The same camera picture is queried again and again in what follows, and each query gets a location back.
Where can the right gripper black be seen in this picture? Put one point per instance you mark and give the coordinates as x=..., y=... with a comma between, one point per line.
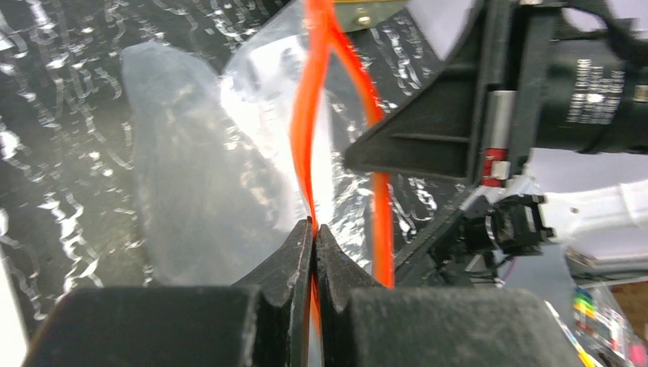
x=444, y=133

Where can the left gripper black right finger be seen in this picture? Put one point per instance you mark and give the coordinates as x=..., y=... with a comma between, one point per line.
x=366, y=324

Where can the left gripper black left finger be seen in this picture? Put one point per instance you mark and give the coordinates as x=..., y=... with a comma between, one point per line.
x=260, y=320

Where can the clear zip bag orange zipper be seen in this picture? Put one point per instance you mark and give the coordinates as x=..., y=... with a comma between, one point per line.
x=227, y=162

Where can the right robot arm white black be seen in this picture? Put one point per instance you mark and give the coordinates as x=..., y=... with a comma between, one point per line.
x=594, y=101

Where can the round drawer cabinet cream orange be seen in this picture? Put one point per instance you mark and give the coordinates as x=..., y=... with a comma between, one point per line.
x=357, y=15

